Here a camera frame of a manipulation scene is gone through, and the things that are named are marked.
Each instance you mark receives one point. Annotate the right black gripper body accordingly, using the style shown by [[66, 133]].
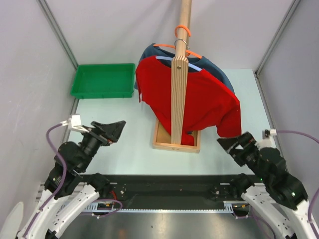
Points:
[[249, 154]]

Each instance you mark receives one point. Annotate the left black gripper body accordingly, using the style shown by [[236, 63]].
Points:
[[93, 140]]

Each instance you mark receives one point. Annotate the red t shirt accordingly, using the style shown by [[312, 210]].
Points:
[[208, 102]]

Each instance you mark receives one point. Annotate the light blue hanger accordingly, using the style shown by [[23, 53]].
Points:
[[170, 59]]

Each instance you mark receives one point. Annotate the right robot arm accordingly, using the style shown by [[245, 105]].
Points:
[[266, 162]]

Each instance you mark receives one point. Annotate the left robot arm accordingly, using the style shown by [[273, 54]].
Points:
[[54, 213]]

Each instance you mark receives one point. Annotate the wooden hanger stand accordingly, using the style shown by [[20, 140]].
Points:
[[179, 70]]

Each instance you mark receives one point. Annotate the orange hanger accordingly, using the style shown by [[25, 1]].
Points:
[[182, 33]]

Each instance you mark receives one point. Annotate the green plastic tray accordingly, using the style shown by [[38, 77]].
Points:
[[101, 81]]

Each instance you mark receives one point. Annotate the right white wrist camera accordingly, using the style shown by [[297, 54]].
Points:
[[268, 139]]

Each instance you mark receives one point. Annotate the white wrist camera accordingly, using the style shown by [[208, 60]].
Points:
[[268, 139], [74, 124]]

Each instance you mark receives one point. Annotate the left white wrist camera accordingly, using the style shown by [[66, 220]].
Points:
[[74, 124]]

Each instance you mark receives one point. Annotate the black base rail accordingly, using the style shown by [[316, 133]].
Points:
[[172, 192]]

